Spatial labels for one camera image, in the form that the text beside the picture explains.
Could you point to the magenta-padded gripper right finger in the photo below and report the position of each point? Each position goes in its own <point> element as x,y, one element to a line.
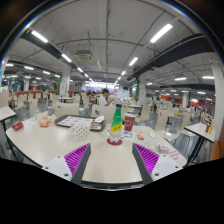
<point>150,161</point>

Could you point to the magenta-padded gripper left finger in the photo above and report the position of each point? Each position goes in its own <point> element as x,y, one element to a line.
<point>75,161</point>

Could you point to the green drink bottle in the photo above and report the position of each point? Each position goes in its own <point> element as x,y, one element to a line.
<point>116,125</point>

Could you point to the clear plastic bag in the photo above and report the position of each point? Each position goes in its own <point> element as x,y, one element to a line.
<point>155,146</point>

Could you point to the red sauce sachet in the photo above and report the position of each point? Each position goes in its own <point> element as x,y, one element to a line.
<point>140,136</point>

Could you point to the crumpled white tissue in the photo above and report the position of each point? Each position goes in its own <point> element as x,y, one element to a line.
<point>152,134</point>

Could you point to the white polka-dot mug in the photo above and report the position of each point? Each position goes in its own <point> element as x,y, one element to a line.
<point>82,130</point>

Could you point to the printed paper leaflet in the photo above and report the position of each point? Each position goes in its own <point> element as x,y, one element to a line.
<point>128,135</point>

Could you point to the flat round red coaster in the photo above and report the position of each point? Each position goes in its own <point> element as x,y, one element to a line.
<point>109,142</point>

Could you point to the brown food tray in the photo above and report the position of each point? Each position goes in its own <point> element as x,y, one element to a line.
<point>71,120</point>

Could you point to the red paper cup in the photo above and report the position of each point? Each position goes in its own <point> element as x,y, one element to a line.
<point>129,123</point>

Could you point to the white napkin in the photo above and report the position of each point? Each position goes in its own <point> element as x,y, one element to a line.
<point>99,119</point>

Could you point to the crumpled orange food wrapper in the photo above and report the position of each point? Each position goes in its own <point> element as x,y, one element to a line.
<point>45,119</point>

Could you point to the beige canteen chairs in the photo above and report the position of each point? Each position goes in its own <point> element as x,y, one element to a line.
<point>66,108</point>

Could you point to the beige table, black leg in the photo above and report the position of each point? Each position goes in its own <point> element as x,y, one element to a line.
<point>6,112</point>
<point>198,128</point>

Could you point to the small red packet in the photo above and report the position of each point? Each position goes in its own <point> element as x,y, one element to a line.
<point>18,126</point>

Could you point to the person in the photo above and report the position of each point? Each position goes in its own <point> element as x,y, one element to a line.
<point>104,99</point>

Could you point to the ceiling air conditioner unit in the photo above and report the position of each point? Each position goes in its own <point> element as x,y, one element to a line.
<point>83,55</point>

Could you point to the ceiling strip lights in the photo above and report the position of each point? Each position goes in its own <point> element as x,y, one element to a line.
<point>161,32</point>

